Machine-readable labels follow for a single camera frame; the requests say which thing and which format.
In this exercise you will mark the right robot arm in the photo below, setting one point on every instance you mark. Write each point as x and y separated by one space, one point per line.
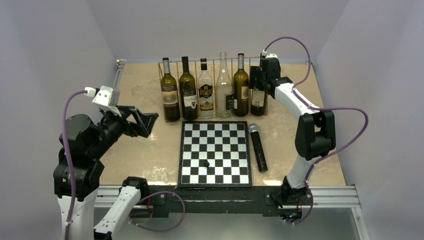
315 134

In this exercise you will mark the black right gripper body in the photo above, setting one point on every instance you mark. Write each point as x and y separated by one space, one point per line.
263 79

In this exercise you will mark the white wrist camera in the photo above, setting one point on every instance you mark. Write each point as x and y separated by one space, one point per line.
265 55
106 98

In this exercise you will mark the clear square liquor bottle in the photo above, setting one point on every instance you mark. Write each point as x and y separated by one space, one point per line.
205 90

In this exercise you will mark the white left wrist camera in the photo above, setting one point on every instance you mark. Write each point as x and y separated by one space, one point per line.
106 98

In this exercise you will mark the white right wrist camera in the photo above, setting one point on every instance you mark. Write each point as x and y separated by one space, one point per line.
265 55

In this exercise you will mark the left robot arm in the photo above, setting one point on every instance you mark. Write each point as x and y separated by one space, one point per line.
77 191

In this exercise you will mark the green Primitivo wine bottle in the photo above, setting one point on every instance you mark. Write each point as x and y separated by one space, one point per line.
169 94

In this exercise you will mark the clear glass bottle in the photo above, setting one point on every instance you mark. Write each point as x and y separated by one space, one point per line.
224 89

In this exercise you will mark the black white chessboard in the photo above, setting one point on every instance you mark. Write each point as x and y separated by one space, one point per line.
225 145

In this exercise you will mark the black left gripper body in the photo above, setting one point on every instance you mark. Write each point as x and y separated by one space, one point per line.
121 124

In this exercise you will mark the black handheld microphone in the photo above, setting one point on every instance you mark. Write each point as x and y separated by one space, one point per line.
258 147

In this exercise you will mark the dark green wine bottle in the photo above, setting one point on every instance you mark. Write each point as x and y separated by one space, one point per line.
188 94

